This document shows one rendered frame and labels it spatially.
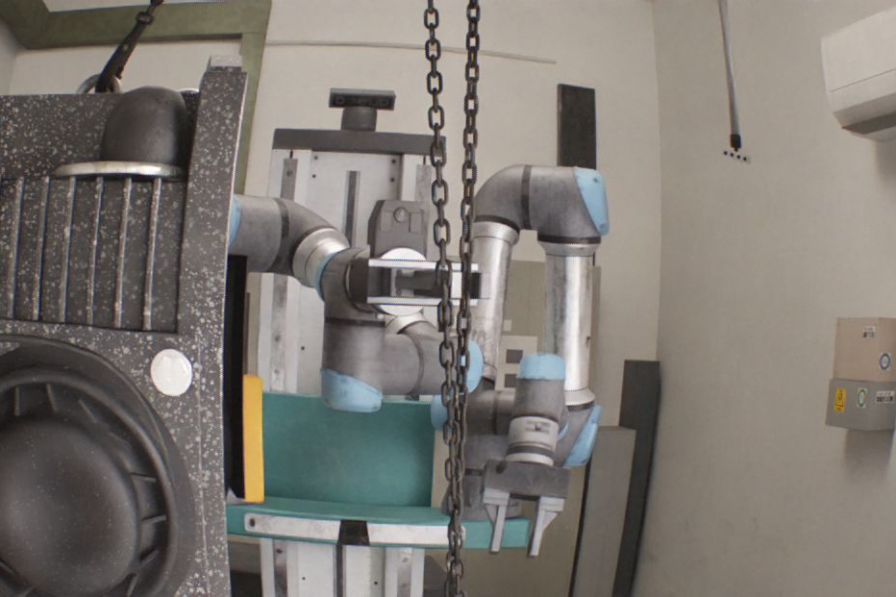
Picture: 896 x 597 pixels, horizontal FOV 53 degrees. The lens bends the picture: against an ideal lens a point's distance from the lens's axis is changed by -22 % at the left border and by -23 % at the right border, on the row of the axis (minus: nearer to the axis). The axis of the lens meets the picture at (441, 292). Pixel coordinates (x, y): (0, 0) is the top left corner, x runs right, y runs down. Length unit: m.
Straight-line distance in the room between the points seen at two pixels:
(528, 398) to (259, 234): 0.47
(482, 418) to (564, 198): 0.40
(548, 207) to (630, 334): 2.49
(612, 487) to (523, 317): 0.76
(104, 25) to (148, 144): 3.43
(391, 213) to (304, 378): 0.94
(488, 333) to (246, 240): 0.46
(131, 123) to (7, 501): 0.34
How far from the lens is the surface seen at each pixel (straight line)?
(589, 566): 4.22
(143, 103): 0.86
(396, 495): 2.13
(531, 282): 4.02
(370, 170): 2.20
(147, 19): 1.17
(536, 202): 1.93
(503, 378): 4.00
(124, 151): 0.85
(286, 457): 2.10
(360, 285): 1.20
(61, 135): 0.94
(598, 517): 4.18
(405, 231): 1.27
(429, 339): 1.42
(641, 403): 4.24
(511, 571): 4.13
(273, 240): 1.66
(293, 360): 2.12
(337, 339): 1.34
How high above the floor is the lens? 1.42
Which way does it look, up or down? 2 degrees up
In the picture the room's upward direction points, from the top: 3 degrees clockwise
